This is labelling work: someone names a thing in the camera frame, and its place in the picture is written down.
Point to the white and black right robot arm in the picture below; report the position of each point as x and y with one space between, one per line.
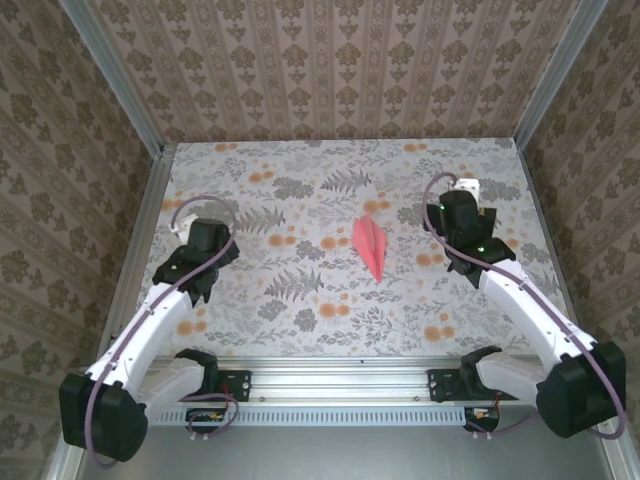
560 370

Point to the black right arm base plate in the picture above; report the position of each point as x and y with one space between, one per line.
442 385

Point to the white camera bracket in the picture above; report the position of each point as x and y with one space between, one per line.
182 225
470 186

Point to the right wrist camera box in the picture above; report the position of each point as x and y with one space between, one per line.
459 212

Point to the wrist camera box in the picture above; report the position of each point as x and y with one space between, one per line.
206 235
459 212

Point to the aluminium frame post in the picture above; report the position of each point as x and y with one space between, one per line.
555 75
115 75

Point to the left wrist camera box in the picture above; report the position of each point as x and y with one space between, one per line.
206 235

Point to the pink paper sheet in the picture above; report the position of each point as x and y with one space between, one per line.
370 242

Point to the aluminium cross rail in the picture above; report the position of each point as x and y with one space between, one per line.
340 382

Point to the white left camera bracket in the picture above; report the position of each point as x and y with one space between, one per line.
182 225

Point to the floral patterned table cover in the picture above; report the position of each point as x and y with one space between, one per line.
250 165

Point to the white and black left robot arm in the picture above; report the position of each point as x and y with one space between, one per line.
125 380

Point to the aluminium side rail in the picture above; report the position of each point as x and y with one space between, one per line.
537 200
150 210

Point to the grey metal sheet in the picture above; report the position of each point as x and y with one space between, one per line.
340 455

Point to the white right camera bracket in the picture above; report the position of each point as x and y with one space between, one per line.
470 186

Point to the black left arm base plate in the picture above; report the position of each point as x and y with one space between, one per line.
237 382

